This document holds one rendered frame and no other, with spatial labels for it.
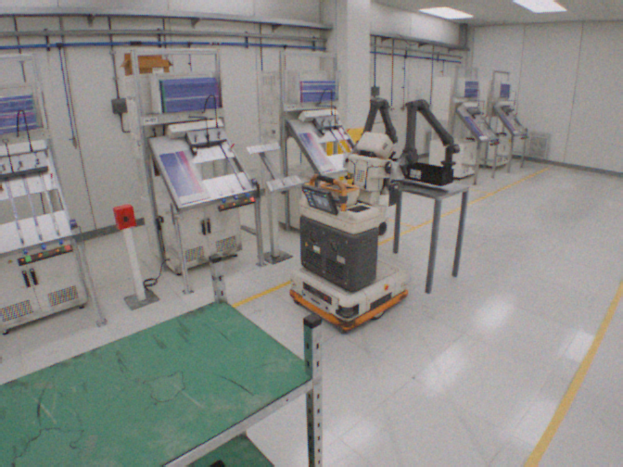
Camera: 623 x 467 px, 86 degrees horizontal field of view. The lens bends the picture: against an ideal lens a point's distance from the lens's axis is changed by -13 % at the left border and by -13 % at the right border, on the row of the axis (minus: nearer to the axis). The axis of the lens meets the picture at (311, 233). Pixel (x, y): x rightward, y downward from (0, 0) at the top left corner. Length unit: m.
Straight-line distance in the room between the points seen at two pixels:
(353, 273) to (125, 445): 1.86
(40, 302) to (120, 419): 2.44
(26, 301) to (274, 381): 2.59
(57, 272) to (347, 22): 4.87
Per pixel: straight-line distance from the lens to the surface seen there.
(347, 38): 6.03
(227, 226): 3.58
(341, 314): 2.52
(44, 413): 0.99
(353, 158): 2.68
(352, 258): 2.38
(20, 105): 3.11
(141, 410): 0.90
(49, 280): 3.21
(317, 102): 4.26
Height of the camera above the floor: 1.56
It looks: 22 degrees down
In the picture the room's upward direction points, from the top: 1 degrees counter-clockwise
